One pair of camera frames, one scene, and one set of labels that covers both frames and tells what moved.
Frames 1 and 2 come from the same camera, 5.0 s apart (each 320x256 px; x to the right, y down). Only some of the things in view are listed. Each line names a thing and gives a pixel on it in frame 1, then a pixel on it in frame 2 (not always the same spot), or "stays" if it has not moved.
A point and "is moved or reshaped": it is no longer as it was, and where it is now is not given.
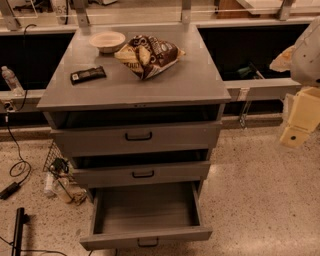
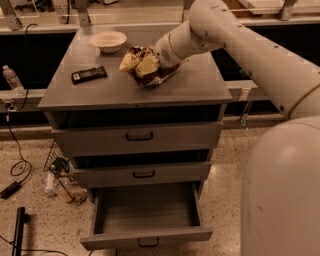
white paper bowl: x=107 y=41 stays
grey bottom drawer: x=146 y=215 stays
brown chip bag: x=145 y=55 is moved or reshaped
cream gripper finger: x=304 y=118 to x=164 y=51
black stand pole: x=21 y=219 stays
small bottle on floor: x=48 y=186 stays
